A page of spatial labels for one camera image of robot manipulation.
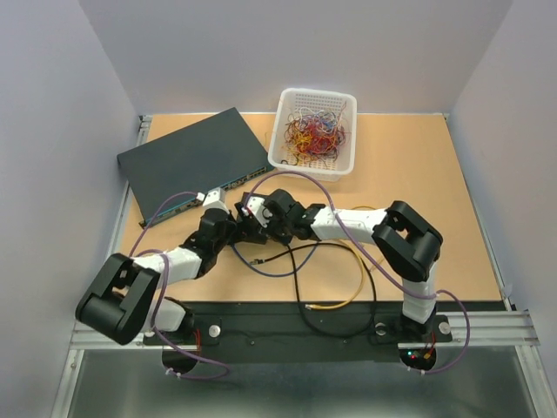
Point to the large dark network switch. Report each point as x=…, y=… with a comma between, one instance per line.
x=218, y=151

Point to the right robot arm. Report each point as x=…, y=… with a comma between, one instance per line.
x=408, y=243

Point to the aluminium frame rail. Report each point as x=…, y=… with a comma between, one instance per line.
x=487, y=329

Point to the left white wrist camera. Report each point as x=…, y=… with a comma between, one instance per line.
x=214, y=199

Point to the white plastic basket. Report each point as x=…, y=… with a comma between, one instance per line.
x=314, y=132

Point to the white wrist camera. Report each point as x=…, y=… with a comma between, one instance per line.
x=256, y=207
x=214, y=199

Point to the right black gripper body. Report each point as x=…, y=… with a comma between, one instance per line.
x=278, y=230

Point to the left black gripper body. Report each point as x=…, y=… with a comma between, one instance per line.
x=230, y=233

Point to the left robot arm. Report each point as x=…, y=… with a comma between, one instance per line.
x=120, y=298

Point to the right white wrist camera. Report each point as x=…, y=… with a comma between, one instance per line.
x=256, y=207

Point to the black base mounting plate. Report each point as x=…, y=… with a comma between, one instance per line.
x=276, y=332

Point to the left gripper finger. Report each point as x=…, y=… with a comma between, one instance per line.
x=247, y=230
x=242, y=212

